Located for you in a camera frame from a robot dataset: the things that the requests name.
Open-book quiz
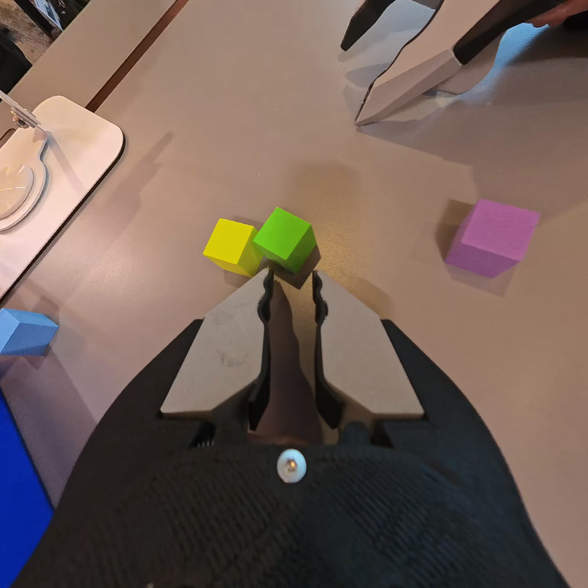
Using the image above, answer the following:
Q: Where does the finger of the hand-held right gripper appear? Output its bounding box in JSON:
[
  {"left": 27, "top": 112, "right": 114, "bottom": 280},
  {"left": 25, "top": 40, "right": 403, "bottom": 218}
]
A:
[
  {"left": 341, "top": 0, "right": 398, "bottom": 51},
  {"left": 355, "top": 0, "right": 503, "bottom": 127}
]

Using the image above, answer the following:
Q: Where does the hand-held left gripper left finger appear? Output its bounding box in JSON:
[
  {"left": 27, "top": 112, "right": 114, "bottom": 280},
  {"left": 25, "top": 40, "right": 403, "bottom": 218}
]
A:
[{"left": 160, "top": 268, "right": 275, "bottom": 432}]

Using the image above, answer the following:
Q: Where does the blue foam cube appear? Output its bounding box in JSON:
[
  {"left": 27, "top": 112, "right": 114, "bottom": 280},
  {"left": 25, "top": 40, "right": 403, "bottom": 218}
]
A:
[{"left": 0, "top": 308, "right": 60, "bottom": 356}]

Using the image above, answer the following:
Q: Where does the person's right hand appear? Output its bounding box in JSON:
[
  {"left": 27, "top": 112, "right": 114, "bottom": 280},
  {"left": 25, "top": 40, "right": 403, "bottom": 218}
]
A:
[{"left": 530, "top": 0, "right": 588, "bottom": 29}]

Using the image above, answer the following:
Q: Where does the white document stand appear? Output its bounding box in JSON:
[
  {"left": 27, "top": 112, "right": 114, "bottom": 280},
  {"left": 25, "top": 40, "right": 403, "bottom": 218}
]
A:
[{"left": 0, "top": 89, "right": 126, "bottom": 299}]

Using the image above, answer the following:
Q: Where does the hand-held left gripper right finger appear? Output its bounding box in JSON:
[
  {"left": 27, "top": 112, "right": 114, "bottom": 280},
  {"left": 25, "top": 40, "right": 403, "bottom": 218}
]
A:
[{"left": 312, "top": 269, "right": 426, "bottom": 430}]

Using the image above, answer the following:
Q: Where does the blue plastic bin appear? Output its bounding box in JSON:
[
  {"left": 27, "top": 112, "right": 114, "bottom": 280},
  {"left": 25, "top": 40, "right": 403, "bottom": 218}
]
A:
[{"left": 0, "top": 390, "right": 55, "bottom": 588}]

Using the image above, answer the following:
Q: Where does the green foam cube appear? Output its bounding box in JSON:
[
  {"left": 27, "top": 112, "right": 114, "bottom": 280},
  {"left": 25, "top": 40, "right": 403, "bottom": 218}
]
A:
[{"left": 253, "top": 207, "right": 318, "bottom": 275}]

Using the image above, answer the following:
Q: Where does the yellow foam cube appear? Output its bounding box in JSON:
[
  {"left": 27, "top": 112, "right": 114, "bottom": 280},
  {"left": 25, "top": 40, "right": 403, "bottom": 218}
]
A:
[{"left": 203, "top": 218, "right": 265, "bottom": 277}]

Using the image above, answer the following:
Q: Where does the purple foam cube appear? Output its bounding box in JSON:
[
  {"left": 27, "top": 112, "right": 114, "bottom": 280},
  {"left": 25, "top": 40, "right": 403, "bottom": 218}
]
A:
[{"left": 445, "top": 198, "right": 540, "bottom": 279}]

